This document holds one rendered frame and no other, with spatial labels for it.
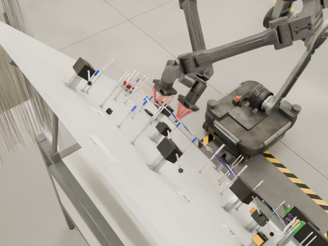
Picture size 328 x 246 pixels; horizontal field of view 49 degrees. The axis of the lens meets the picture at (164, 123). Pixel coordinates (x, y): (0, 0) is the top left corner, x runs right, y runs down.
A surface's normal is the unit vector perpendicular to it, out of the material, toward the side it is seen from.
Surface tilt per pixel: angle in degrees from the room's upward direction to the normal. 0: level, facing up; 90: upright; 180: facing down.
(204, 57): 63
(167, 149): 43
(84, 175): 0
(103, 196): 0
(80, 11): 0
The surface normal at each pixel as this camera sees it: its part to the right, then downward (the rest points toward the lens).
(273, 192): 0.06, -0.62
